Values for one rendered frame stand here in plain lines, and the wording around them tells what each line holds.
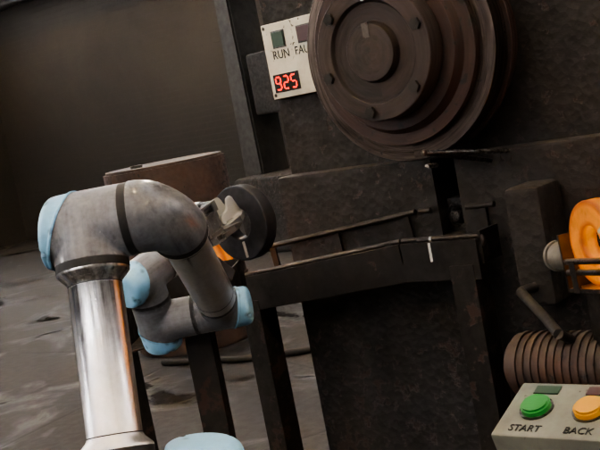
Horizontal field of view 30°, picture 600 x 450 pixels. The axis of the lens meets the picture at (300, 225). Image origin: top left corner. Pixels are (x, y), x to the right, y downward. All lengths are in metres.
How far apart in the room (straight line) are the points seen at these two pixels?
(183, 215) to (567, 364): 0.77
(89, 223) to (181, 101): 9.80
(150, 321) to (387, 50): 0.71
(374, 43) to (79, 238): 0.81
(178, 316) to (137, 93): 9.94
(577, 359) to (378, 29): 0.75
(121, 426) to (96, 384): 0.07
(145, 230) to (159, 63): 9.98
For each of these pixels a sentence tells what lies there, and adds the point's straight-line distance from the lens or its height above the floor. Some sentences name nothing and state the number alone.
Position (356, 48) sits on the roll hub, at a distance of 2.30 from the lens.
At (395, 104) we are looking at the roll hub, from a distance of 2.26.
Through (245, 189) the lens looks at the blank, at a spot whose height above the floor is 0.89.
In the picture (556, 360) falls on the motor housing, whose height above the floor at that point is 0.50.
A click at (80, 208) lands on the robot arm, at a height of 0.95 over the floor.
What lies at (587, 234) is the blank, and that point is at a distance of 2.07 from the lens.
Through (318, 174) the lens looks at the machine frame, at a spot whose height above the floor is 0.87.
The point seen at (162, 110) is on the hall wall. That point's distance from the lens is 11.74.
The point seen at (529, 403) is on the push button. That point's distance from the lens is 1.50.
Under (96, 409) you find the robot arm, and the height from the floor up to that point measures 0.65.
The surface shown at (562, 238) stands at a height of 0.71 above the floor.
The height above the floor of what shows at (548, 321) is 0.56.
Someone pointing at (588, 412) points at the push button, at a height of 0.60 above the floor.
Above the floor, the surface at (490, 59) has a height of 1.06.
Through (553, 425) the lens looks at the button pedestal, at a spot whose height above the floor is 0.59.
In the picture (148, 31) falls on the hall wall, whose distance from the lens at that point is 11.76.
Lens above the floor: 1.05
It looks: 6 degrees down
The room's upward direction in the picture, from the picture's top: 11 degrees counter-clockwise
